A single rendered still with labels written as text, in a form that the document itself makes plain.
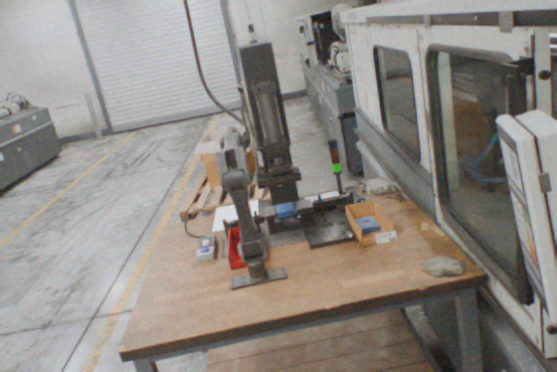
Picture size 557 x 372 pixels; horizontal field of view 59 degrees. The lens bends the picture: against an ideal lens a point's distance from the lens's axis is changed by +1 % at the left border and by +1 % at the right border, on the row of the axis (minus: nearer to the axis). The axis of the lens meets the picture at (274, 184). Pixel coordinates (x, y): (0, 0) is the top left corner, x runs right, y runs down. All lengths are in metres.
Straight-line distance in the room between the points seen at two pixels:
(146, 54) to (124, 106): 1.28
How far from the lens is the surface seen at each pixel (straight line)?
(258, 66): 1.98
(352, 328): 2.59
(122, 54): 11.51
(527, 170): 0.96
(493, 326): 1.76
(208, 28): 11.13
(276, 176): 1.97
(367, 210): 2.04
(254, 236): 1.65
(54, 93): 12.17
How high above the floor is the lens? 1.73
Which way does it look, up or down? 18 degrees down
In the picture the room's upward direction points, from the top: 12 degrees counter-clockwise
